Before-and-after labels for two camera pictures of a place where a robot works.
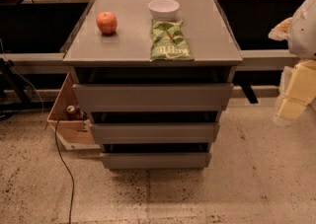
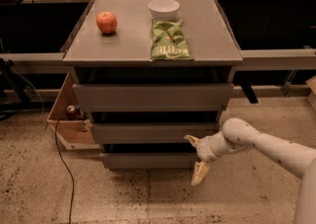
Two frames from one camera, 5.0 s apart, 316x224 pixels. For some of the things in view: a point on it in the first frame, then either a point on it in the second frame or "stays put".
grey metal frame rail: x=248 y=58 stays put
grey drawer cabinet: x=155 y=73 stays put
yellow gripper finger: x=301 y=91 -> x=205 y=153
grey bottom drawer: x=155 y=160 stays put
